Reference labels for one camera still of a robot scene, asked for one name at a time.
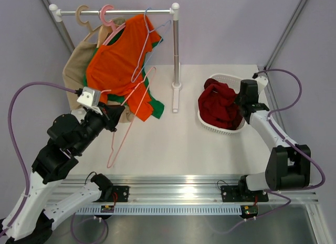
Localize pink plastic hanger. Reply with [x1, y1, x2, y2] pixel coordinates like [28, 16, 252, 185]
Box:
[97, 5, 126, 47]
[106, 66, 157, 169]

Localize white metal clothes rack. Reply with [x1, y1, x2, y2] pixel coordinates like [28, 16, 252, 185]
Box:
[47, 3, 182, 113]

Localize white slotted cable duct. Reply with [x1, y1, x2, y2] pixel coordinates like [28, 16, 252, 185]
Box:
[76, 205, 242, 216]

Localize beige wooden hanger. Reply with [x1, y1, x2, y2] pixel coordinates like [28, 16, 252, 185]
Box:
[76, 5, 102, 43]

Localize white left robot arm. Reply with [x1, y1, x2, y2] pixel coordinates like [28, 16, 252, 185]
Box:
[1, 103, 125, 243]

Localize dark red t shirt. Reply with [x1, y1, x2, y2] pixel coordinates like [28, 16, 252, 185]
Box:
[198, 78, 243, 130]

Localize white plastic laundry basket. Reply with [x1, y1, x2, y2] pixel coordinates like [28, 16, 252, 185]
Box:
[197, 73, 245, 135]

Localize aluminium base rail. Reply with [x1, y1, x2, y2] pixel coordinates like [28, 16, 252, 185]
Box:
[47, 174, 319, 205]

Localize beige t shirt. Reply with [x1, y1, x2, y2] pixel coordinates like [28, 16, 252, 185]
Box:
[62, 17, 134, 123]

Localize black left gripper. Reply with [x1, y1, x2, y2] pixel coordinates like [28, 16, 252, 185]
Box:
[73, 101, 125, 155]

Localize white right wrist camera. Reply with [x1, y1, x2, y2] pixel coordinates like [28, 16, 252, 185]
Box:
[252, 73, 269, 94]

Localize orange t shirt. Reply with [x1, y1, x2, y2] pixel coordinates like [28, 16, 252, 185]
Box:
[86, 15, 161, 121]

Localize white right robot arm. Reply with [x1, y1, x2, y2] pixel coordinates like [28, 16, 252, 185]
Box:
[235, 79, 311, 200]

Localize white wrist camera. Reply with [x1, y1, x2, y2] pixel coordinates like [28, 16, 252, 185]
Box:
[252, 73, 269, 94]
[77, 87, 102, 114]

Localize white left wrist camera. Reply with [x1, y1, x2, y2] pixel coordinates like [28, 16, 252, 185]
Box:
[77, 87, 102, 114]

